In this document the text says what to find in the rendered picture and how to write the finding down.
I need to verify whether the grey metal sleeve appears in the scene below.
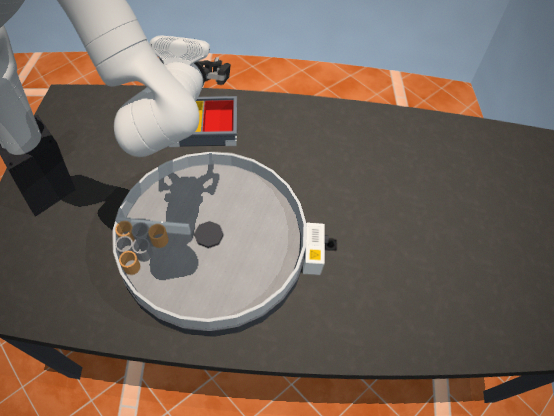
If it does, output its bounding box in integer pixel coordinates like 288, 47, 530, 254
132, 222, 151, 242
115, 236, 134, 255
132, 238, 153, 262

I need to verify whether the white round turntable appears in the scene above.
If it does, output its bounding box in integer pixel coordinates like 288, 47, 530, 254
113, 152, 324, 337

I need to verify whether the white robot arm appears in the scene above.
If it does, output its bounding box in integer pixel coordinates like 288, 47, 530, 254
0, 0, 210, 157

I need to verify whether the bronze bushing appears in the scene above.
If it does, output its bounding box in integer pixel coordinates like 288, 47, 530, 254
115, 221, 134, 241
148, 224, 169, 248
119, 251, 141, 275

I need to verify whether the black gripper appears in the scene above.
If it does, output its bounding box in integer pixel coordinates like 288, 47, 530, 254
194, 57, 231, 85

